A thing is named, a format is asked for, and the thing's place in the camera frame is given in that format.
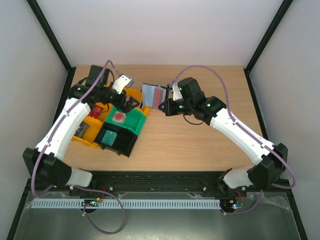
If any black leather card holder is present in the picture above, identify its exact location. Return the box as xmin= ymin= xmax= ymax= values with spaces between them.
xmin=141 ymin=83 xmax=169 ymax=110

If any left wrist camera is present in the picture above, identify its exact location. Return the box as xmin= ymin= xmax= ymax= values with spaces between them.
xmin=111 ymin=74 xmax=134 ymax=94

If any black card stack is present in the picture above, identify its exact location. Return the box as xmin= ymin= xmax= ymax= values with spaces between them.
xmin=74 ymin=122 xmax=89 ymax=138

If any red circle card stack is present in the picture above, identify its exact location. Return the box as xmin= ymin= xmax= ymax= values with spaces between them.
xmin=112 ymin=111 xmax=127 ymax=125

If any yellow bin near left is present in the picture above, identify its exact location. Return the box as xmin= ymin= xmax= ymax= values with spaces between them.
xmin=71 ymin=116 xmax=103 ymax=148

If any green bin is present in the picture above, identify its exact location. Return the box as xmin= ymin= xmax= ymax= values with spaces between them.
xmin=105 ymin=107 xmax=147 ymax=136

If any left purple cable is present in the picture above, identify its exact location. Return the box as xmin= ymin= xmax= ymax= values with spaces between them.
xmin=31 ymin=59 xmax=126 ymax=235

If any yellow bin far right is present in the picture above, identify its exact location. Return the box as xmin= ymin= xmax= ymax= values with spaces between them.
xmin=124 ymin=87 xmax=151 ymax=117

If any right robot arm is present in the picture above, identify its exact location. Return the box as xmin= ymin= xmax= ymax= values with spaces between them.
xmin=158 ymin=77 xmax=288 ymax=196

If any purple cable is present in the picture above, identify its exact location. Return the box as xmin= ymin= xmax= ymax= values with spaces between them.
xmin=31 ymin=59 xmax=126 ymax=235
xmin=169 ymin=65 xmax=297 ymax=216

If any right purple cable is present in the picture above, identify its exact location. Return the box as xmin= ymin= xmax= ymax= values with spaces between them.
xmin=169 ymin=65 xmax=297 ymax=216

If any yellow bin far left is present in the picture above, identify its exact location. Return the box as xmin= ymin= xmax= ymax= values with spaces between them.
xmin=88 ymin=84 xmax=118 ymax=125

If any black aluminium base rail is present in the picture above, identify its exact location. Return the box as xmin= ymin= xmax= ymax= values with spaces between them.
xmin=24 ymin=170 xmax=293 ymax=199

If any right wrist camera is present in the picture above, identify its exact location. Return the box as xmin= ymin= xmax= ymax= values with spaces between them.
xmin=167 ymin=82 xmax=183 ymax=101

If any left black frame post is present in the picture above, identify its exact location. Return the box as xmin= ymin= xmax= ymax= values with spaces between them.
xmin=26 ymin=0 xmax=74 ymax=73

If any yellow bin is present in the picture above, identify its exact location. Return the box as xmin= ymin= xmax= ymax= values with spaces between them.
xmin=88 ymin=84 xmax=118 ymax=125
xmin=71 ymin=116 xmax=103 ymax=148
xmin=124 ymin=87 xmax=151 ymax=117

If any teal card stack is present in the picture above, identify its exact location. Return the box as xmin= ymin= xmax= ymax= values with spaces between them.
xmin=100 ymin=130 xmax=118 ymax=146

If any white slotted cable duct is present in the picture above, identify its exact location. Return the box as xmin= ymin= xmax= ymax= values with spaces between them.
xmin=30 ymin=198 xmax=221 ymax=210

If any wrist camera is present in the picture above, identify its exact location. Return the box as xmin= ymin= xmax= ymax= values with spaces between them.
xmin=111 ymin=74 xmax=134 ymax=94
xmin=167 ymin=82 xmax=183 ymax=101

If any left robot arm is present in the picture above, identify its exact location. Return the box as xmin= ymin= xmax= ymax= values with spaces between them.
xmin=22 ymin=65 xmax=139 ymax=195

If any black frame post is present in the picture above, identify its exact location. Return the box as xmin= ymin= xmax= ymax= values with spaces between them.
xmin=244 ymin=0 xmax=294 ymax=73
xmin=26 ymin=0 xmax=74 ymax=73

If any right black frame post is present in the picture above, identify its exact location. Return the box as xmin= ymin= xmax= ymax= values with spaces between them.
xmin=244 ymin=0 xmax=294 ymax=73

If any black bin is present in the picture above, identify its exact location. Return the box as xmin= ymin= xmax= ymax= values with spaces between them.
xmin=94 ymin=122 xmax=138 ymax=157

